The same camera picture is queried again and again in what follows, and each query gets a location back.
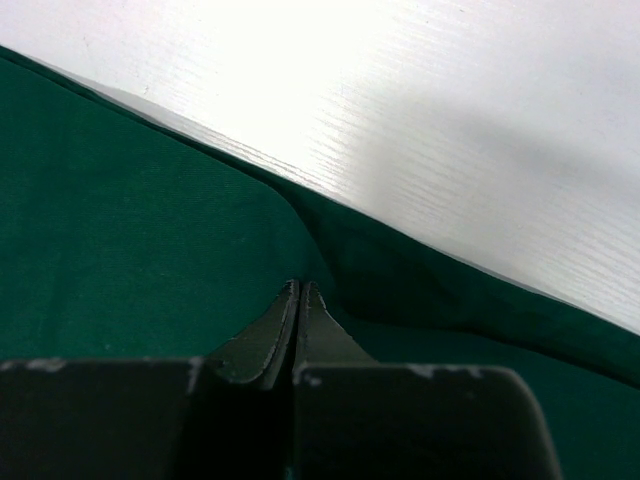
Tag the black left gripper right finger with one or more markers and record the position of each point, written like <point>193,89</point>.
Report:
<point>357,418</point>

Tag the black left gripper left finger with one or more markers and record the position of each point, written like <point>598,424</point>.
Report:
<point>223,415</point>

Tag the dark green surgical drape cloth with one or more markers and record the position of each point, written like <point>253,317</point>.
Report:
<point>121,239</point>

